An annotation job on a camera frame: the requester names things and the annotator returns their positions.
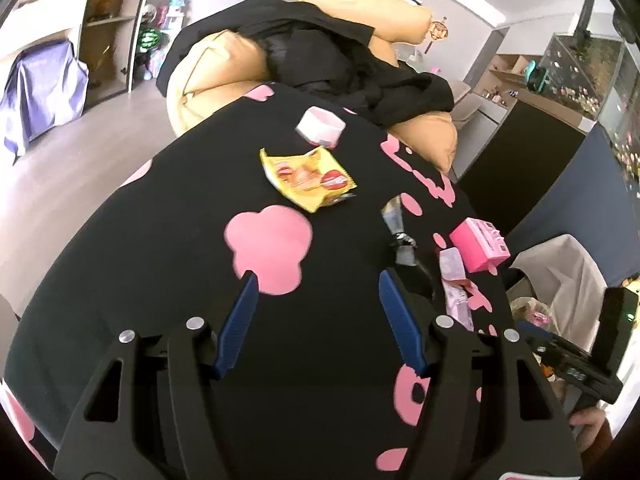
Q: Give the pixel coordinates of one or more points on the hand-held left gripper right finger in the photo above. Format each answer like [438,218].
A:
[400,325]

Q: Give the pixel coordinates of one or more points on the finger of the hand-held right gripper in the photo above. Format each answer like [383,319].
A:
[530,332]

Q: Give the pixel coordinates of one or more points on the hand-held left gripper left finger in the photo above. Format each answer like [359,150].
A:
[240,320]

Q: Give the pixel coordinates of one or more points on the trash bin with white liner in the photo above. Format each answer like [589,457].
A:
[560,270]

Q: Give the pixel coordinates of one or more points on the person's right hand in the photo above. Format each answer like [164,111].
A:
[587,420]

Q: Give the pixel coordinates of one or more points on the clear plastic wrapper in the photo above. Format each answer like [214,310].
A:
[527,310]

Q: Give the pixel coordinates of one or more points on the pink wrapper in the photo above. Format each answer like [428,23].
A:
[456,285]

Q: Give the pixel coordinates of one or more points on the black blanket with pink print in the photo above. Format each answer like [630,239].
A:
[150,270]

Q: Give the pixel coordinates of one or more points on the yellow snack packet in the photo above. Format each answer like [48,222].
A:
[310,180]

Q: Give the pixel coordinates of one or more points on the black cabinet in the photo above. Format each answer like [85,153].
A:
[520,160]

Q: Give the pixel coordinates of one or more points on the small white pink box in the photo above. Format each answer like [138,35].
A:
[320,125]

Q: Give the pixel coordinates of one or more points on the beige chair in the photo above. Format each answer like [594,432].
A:
[465,105]

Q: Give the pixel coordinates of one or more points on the fish tank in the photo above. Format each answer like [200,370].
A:
[590,80]

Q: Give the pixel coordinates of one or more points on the wooden shelf with figurines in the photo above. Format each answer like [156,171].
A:
[505,82]

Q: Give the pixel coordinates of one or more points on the teal object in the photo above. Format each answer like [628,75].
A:
[537,77]

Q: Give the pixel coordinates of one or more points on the black jacket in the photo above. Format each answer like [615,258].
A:
[325,55]

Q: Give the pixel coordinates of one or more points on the green toy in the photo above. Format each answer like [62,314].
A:
[149,40]

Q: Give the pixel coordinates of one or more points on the white wardrobe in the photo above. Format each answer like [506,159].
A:
[460,35]

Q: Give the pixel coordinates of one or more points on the round hanging ornament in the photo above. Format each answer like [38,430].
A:
[438,30]

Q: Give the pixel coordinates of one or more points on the purple cloth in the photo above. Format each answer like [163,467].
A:
[40,95]

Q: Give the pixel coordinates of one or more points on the wooden cabinet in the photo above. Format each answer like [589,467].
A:
[107,25]

